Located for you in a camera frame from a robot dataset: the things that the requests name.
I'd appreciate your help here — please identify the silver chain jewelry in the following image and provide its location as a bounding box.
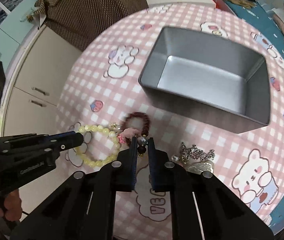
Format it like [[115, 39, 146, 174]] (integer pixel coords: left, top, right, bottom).
[[171, 142, 215, 165]]

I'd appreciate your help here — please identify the pink charm keychain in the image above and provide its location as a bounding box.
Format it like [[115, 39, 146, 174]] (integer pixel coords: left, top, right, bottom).
[[117, 127, 140, 146]]

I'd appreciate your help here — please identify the pale yellow bead bracelet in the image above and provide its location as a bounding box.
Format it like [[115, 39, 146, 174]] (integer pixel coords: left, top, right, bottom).
[[75, 124, 121, 168]]

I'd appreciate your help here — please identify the dark red bead bracelet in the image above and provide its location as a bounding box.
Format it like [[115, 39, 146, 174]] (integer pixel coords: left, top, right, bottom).
[[121, 112, 152, 156]]

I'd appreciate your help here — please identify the small pink charm earring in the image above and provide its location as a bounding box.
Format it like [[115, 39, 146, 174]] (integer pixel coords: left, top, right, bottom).
[[108, 122, 121, 131]]

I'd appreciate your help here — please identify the person's hand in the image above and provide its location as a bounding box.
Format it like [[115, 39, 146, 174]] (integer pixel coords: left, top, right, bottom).
[[0, 189, 22, 222]]

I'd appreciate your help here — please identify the pink checked tablecloth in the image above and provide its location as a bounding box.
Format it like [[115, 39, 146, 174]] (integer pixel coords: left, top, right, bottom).
[[56, 3, 284, 233]]

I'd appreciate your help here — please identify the grey metal tin box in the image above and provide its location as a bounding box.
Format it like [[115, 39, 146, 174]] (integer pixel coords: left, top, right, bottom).
[[138, 27, 271, 134]]

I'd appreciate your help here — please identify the white shelving unit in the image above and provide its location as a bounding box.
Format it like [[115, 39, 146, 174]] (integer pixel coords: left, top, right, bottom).
[[0, 0, 48, 68]]

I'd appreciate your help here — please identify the brown polka dot cloth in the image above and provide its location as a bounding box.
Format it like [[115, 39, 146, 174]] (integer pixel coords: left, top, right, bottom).
[[32, 0, 149, 51]]

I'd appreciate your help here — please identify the teal bed sheet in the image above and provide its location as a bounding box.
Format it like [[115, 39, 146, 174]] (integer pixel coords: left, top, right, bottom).
[[226, 1, 284, 233]]

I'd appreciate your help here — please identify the white cabinet with handles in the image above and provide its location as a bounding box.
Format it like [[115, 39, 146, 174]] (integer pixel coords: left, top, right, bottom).
[[2, 27, 81, 135]]

